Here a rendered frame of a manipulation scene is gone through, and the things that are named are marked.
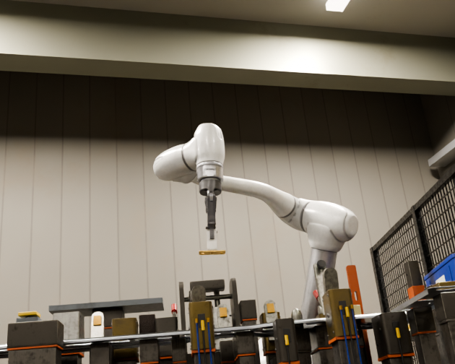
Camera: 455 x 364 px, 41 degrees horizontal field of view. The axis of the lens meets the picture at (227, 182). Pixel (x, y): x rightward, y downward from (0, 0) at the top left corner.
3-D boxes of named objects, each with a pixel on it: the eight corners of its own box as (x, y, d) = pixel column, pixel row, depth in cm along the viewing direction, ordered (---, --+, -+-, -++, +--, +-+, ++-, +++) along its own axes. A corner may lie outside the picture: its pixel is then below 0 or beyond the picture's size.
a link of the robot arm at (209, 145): (232, 167, 203) (201, 177, 211) (230, 126, 209) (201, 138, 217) (211, 157, 195) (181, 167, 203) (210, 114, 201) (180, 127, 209)
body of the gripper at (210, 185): (198, 187, 204) (199, 213, 200) (198, 177, 196) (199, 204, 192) (221, 187, 204) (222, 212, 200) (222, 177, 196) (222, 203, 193)
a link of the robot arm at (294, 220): (279, 188, 242) (306, 193, 233) (302, 206, 254) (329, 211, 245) (268, 219, 239) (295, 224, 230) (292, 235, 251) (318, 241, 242)
